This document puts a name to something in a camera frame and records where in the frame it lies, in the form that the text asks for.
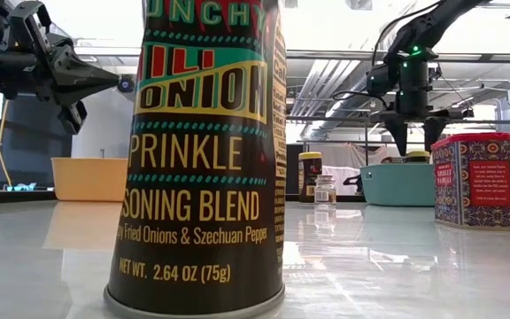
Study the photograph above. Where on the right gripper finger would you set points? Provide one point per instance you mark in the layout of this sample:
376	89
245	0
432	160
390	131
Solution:
399	135
433	133

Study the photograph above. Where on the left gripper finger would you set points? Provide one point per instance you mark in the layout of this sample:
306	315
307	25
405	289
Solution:
82	80
72	117

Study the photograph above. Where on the red-lidded patterned paprika tin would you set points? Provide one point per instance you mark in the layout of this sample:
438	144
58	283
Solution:
476	186

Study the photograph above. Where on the yellow-lidded brown seasoning canister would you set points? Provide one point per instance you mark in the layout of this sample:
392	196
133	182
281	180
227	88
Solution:
417	156
310	170
193	177

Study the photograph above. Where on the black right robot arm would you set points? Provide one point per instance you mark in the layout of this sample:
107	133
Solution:
432	26

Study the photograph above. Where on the person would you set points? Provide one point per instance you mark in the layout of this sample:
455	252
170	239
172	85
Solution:
390	160

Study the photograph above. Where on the dark blue partition panel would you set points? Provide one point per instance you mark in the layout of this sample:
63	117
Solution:
33	142

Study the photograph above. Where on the teal plastic bin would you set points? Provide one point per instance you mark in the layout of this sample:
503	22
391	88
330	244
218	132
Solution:
396	186

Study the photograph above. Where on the white hanging sheet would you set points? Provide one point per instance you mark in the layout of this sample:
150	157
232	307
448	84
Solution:
339	155

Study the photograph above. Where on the yellow plastic bin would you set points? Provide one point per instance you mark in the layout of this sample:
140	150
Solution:
89	179

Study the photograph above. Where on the light blue object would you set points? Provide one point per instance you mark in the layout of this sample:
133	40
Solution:
25	187

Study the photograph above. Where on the ceiling light bar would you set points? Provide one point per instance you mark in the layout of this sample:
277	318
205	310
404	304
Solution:
503	5

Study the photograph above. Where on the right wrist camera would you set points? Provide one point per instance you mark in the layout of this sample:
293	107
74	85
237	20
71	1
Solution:
381	80

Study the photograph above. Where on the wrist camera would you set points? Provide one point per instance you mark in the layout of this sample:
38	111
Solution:
27	22
381	80

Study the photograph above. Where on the black dome camera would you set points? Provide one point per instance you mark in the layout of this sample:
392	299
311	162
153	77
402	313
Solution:
125	83

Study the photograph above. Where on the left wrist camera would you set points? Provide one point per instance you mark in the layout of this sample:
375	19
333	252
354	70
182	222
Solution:
27	22

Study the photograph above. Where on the grey round ceiling duct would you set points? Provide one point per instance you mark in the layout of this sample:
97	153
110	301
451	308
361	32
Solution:
348	106

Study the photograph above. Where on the black metal rack frame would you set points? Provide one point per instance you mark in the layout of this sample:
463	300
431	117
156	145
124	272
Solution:
326	119

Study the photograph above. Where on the silver rectangular ceiling duct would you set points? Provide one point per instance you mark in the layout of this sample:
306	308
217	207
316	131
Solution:
321	84

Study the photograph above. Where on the long ceiling rail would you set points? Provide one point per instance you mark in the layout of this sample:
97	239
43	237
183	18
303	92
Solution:
326	55

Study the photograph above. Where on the black aluminium table frame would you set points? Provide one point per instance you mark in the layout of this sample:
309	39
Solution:
16	196

